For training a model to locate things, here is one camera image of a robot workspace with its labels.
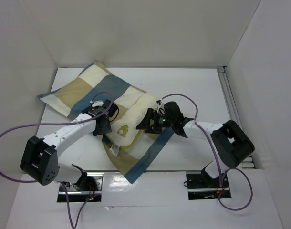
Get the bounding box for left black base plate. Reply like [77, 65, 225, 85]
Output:
[59, 173, 103, 192]

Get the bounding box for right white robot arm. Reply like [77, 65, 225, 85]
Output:
[136, 108, 255, 187]

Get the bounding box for aluminium rail right side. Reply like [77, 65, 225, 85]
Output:
[217, 66, 255, 169]

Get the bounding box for blue beige patchwork pillowcase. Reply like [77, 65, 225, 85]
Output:
[38, 62, 174, 184]

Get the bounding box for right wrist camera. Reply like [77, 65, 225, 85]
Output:
[164, 101, 184, 121]

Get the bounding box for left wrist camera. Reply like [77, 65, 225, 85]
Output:
[102, 100, 120, 122]

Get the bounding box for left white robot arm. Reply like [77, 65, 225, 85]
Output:
[20, 106, 116, 190]

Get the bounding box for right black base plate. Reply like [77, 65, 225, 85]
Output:
[183, 173, 220, 189]

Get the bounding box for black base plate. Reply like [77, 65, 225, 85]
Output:
[183, 173, 220, 189]
[59, 173, 103, 192]

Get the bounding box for cream pillow with yellow edge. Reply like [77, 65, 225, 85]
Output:
[107, 87, 159, 155]

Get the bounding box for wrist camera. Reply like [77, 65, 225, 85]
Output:
[164, 101, 184, 121]
[102, 100, 120, 122]

